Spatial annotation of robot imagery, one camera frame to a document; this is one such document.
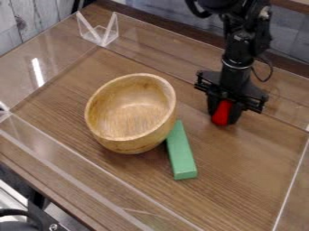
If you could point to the green rectangular block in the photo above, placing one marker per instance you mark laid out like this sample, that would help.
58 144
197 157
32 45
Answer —
179 154

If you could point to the clear acrylic tray wall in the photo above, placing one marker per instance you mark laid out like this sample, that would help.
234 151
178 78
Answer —
99 199

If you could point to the red strawberry toy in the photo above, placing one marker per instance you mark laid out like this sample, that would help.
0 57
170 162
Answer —
219 117

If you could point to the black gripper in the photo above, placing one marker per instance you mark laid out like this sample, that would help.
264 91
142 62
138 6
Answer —
230 84

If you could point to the black metal stand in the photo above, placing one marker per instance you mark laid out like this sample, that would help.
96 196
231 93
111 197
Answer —
21 205

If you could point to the wooden bowl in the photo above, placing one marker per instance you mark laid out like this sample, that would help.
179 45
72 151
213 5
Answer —
131 113

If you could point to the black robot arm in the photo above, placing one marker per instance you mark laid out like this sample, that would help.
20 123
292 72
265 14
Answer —
246 27

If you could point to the clear acrylic corner bracket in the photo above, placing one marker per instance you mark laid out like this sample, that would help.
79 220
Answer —
99 34

